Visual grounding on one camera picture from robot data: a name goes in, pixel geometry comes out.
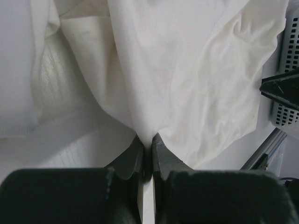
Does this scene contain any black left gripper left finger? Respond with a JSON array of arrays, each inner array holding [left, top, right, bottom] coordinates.
[[0, 137, 144, 224]]

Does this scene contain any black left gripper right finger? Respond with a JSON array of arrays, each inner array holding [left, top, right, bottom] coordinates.
[[152, 134, 294, 224]]

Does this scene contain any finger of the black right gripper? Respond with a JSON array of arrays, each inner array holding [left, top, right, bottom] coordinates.
[[259, 70, 299, 111]]

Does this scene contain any cream white t shirt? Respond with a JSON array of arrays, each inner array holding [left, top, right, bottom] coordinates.
[[39, 0, 289, 168]]

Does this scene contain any white plastic laundry basket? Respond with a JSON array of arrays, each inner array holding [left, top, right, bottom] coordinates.
[[272, 14, 299, 127]]

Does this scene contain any white black patterned folded shirt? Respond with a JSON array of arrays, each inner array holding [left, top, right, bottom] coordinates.
[[0, 0, 60, 138]]

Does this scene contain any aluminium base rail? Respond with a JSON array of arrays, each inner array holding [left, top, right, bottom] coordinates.
[[240, 128, 287, 170]]

